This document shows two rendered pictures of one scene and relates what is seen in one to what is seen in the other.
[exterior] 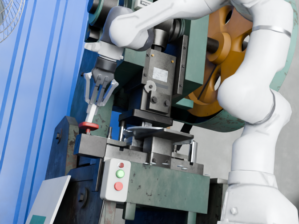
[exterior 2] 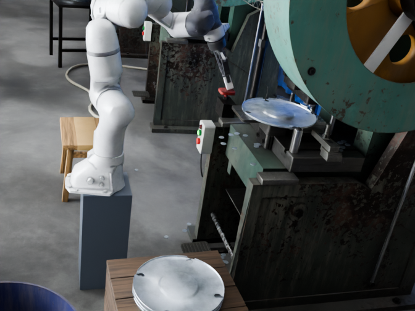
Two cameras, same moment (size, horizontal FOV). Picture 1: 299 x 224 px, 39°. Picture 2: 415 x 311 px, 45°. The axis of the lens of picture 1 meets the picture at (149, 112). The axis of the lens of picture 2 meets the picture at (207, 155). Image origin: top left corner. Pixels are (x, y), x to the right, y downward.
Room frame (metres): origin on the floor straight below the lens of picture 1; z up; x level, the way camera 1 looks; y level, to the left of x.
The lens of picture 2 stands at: (1.66, -1.89, 1.46)
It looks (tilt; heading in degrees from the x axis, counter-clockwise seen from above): 26 degrees down; 97
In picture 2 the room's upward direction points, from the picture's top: 9 degrees clockwise
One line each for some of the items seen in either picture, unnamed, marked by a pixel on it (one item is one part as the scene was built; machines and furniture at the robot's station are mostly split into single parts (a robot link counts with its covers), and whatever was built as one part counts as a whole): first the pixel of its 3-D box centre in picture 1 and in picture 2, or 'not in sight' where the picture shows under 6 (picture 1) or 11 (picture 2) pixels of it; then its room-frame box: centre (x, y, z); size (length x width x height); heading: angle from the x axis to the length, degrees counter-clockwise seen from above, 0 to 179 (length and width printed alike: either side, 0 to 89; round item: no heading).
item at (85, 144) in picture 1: (88, 161); (223, 118); (1.46, 0.19, 0.62); 0.10 x 0.06 x 0.20; 116
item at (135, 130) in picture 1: (157, 136); (278, 112); (1.69, -0.05, 0.78); 0.29 x 0.29 x 0.01
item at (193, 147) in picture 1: (192, 151); (296, 139); (1.77, -0.20, 0.75); 0.03 x 0.03 x 0.10; 26
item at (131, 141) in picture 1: (143, 146); (306, 119); (1.80, 0.01, 0.76); 0.15 x 0.09 x 0.05; 116
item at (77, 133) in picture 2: not in sight; (84, 158); (0.75, 0.36, 0.16); 0.34 x 0.24 x 0.34; 117
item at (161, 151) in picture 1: (161, 151); (264, 128); (1.65, -0.07, 0.72); 0.25 x 0.14 x 0.14; 26
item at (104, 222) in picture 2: not in sight; (103, 231); (1.10, -0.28, 0.23); 0.18 x 0.18 x 0.45; 25
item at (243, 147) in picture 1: (261, 130); (113, 124); (1.12, -0.31, 0.71); 0.18 x 0.11 x 0.25; 130
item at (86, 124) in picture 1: (87, 134); (225, 97); (1.45, 0.21, 0.71); 0.07 x 0.06 x 0.08; 26
